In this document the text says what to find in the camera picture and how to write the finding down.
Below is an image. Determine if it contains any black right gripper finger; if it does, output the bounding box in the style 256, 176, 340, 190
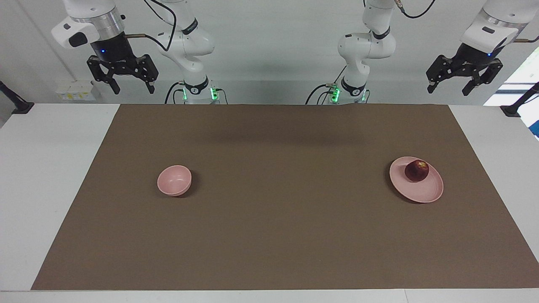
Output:
126, 54, 160, 94
87, 56, 121, 95

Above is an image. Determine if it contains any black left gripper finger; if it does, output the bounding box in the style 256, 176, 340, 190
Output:
462, 60, 504, 96
426, 55, 458, 94

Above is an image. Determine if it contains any dark red apple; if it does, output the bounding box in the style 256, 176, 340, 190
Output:
405, 159, 430, 183

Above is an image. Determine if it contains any pink bowl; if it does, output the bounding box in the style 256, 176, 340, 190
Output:
157, 165, 192, 197

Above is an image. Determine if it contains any pink plate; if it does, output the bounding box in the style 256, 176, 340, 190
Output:
389, 157, 444, 204

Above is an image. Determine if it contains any brown table mat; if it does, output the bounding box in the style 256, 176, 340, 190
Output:
31, 104, 539, 291

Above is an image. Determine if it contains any white wall socket box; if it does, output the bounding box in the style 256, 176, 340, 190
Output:
56, 81, 96, 101

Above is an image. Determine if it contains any black clamp mount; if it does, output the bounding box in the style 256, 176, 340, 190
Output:
500, 82, 539, 117
0, 81, 35, 115

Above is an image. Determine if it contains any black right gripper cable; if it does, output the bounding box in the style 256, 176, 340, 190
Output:
124, 0, 178, 53

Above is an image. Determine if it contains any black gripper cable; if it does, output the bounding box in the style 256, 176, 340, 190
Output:
396, 0, 437, 19
124, 0, 178, 53

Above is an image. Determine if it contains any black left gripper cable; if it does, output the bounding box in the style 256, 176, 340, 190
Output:
396, 0, 437, 19

